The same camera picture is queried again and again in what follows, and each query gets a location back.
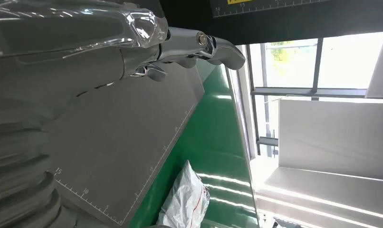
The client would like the thin silver conveyor side rail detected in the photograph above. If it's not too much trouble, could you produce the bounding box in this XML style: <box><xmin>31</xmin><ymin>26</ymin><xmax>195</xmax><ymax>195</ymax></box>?
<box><xmin>224</xmin><ymin>63</ymin><xmax>260</xmax><ymax>221</ymax></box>

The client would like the green conveyor belt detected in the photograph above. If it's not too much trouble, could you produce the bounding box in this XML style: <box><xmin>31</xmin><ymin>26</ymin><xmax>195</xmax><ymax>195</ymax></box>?
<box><xmin>128</xmin><ymin>64</ymin><xmax>260</xmax><ymax>228</ymax></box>

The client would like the black inbound scanner machine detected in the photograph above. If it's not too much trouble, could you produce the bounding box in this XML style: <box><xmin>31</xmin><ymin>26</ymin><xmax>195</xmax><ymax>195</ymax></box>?
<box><xmin>42</xmin><ymin>0</ymin><xmax>383</xmax><ymax>227</ymax></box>

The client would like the dark window frame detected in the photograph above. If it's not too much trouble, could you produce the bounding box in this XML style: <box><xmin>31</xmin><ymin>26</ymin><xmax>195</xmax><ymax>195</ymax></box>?
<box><xmin>245</xmin><ymin>37</ymin><xmax>383</xmax><ymax>158</ymax></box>

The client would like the grey courier bag red line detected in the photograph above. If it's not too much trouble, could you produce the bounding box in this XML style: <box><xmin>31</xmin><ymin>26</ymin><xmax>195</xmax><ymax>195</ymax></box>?
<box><xmin>156</xmin><ymin>160</ymin><xmax>211</xmax><ymax>228</ymax></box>

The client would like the ruler label strip yellow sticker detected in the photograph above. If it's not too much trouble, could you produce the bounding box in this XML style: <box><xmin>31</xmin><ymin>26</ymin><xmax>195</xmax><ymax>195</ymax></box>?
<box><xmin>210</xmin><ymin>0</ymin><xmax>326</xmax><ymax>18</ymax></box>

